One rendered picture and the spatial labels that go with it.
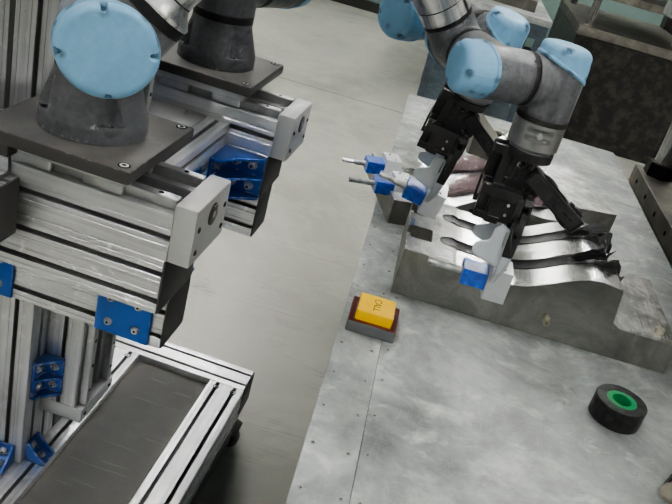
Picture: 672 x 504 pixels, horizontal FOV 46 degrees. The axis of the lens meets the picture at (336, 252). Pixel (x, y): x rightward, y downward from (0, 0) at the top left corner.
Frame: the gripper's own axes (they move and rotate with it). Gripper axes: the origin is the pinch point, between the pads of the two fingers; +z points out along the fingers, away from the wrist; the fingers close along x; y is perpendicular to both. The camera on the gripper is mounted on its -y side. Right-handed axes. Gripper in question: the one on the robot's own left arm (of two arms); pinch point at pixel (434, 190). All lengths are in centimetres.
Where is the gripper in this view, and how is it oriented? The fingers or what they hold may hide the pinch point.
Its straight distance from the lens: 153.3
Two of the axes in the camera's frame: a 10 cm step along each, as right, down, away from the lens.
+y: -9.1, -4.0, -0.4
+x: -2.0, 5.3, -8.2
